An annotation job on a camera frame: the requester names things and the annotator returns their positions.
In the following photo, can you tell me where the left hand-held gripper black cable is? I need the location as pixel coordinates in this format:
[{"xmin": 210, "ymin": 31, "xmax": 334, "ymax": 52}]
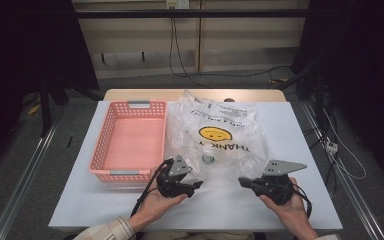
[{"xmin": 130, "ymin": 158, "xmax": 174, "ymax": 218}]

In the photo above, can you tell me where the white cable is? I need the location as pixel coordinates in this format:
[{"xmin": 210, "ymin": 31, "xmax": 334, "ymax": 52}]
[{"xmin": 322, "ymin": 107, "xmax": 368, "ymax": 181}]

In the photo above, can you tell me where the white wall outlet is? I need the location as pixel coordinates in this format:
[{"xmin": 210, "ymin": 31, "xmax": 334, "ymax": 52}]
[{"xmin": 165, "ymin": 0, "xmax": 191, "ymax": 10}]

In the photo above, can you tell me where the black metal stand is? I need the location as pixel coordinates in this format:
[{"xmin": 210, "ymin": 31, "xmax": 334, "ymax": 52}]
[{"xmin": 38, "ymin": 78, "xmax": 54, "ymax": 138}]

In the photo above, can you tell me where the white power strip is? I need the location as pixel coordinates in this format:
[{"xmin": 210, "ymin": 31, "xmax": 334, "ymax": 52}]
[{"xmin": 325, "ymin": 141, "xmax": 340, "ymax": 155}]

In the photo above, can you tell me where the clear plastic bag yellow face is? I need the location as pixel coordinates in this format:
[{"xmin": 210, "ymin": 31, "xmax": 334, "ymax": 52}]
[{"xmin": 164, "ymin": 89, "xmax": 271, "ymax": 184}]

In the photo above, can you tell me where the person's right hand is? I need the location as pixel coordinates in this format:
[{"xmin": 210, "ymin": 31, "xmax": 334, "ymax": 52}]
[{"xmin": 258, "ymin": 176, "xmax": 318, "ymax": 240}]

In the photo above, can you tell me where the hand-held gripper black cable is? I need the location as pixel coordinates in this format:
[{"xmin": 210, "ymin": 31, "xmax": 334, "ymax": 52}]
[
  {"xmin": 292, "ymin": 184, "xmax": 314, "ymax": 220},
  {"xmin": 130, "ymin": 158, "xmax": 174, "ymax": 218}
]

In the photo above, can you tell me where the black floor cable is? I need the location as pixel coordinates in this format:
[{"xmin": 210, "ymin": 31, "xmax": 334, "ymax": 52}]
[{"xmin": 179, "ymin": 65, "xmax": 293, "ymax": 80}]

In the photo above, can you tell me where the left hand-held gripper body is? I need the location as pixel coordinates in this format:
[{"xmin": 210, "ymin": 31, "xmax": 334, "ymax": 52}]
[{"xmin": 156, "ymin": 154, "xmax": 196, "ymax": 200}]

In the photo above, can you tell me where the small jar with white lid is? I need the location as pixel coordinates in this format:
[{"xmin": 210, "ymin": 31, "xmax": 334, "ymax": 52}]
[{"xmin": 201, "ymin": 152, "xmax": 216, "ymax": 165}]

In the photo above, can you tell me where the light wooden table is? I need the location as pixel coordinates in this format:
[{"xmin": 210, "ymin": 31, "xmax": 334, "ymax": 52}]
[{"xmin": 102, "ymin": 88, "xmax": 287, "ymax": 103}]

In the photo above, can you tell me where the aluminium floor rail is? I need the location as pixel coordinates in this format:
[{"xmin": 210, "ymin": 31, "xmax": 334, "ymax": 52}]
[
  {"xmin": 299, "ymin": 100, "xmax": 384, "ymax": 240},
  {"xmin": 0, "ymin": 121, "xmax": 60, "ymax": 240}
]

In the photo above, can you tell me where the pink plastic basket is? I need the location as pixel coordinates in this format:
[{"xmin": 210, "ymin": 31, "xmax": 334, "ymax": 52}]
[{"xmin": 87, "ymin": 100, "xmax": 168, "ymax": 184}]

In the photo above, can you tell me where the black hanging cable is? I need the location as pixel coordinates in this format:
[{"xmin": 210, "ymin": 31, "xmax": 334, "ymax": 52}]
[{"xmin": 168, "ymin": 16, "xmax": 212, "ymax": 90}]

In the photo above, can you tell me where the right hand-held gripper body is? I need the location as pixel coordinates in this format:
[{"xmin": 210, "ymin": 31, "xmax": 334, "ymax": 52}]
[{"xmin": 253, "ymin": 159, "xmax": 308, "ymax": 206}]

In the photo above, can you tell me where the right hand-held gripper black cable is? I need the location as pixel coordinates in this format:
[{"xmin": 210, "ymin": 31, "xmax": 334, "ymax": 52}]
[{"xmin": 292, "ymin": 184, "xmax": 314, "ymax": 220}]

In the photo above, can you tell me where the person's left hand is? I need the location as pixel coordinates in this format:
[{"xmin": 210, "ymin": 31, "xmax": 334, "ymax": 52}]
[{"xmin": 127, "ymin": 189, "xmax": 188, "ymax": 233}]

